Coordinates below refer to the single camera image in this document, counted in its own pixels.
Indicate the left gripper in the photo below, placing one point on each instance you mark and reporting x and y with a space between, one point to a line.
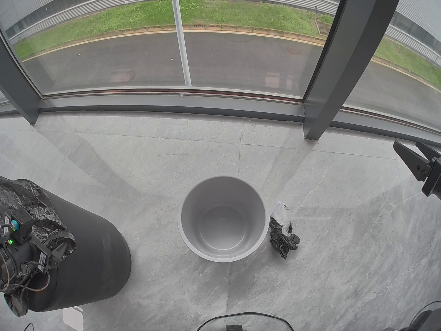
20 257

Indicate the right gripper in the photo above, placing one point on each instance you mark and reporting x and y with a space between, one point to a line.
434 178

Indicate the black plastic bag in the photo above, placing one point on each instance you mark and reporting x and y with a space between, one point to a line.
34 198

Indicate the crumpled black plastic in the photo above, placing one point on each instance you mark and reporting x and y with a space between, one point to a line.
282 241

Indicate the white trash bin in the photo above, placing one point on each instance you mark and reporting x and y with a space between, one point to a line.
193 219

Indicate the dark grey round chair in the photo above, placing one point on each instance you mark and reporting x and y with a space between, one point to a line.
93 247

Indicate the window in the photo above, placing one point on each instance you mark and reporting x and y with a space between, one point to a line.
330 64

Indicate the clear plastic wrapper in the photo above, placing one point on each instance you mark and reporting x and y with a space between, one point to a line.
283 209

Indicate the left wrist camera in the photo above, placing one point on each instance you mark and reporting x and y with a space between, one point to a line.
22 224

